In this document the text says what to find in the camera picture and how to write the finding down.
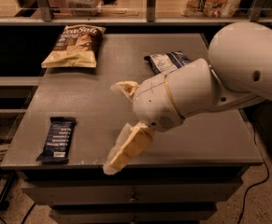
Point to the grey metal shelf rail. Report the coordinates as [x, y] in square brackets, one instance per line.
[125, 12]

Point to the blue white chip bag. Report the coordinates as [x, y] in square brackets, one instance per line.
[164, 63]

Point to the round metal drawer knob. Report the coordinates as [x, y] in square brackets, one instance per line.
[133, 198]

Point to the colourful snack bag on shelf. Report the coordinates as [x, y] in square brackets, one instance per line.
[211, 8]

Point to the clear plastic container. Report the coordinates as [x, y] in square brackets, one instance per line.
[83, 7]

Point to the blue rxbar blueberry bar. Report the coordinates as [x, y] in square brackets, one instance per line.
[58, 140]

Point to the grey drawer cabinet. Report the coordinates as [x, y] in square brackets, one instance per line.
[179, 179]

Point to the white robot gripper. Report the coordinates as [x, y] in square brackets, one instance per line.
[154, 102]

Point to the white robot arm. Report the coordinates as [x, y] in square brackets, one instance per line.
[237, 73]

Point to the brown sea salt chip bag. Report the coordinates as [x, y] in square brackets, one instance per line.
[76, 46]

